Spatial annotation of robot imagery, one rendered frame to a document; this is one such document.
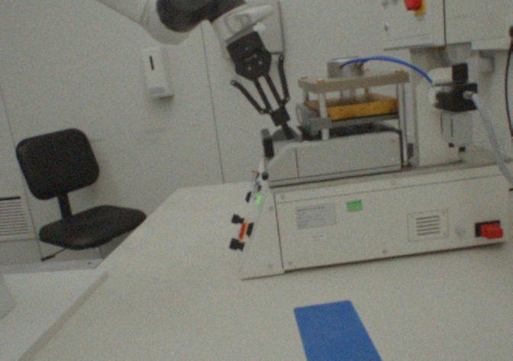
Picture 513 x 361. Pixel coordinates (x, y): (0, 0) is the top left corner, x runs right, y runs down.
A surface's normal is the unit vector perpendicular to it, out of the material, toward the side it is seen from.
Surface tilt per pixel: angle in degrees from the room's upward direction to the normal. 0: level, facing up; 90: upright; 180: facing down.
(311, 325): 0
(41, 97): 90
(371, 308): 0
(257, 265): 90
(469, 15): 90
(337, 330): 0
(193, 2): 81
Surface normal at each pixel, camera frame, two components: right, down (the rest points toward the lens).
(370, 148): 0.03, 0.22
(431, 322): -0.12, -0.97
